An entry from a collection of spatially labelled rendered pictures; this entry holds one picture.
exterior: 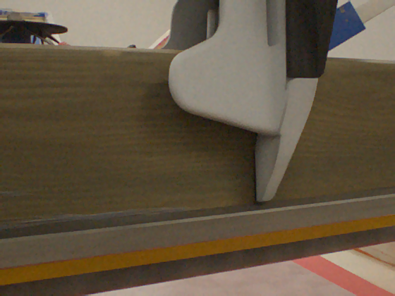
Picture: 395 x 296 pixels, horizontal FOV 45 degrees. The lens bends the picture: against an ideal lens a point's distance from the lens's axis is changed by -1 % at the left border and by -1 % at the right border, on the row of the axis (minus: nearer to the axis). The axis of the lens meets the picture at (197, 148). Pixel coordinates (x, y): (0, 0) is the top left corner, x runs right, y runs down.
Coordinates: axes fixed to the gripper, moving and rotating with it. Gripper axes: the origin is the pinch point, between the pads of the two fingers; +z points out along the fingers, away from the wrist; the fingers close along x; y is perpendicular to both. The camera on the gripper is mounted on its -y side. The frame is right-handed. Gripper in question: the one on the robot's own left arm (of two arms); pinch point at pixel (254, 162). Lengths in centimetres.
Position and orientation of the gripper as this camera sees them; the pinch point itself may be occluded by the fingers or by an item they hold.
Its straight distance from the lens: 22.9
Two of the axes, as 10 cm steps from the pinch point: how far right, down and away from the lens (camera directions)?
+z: -0.1, 9.9, 1.2
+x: 4.2, 1.1, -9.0
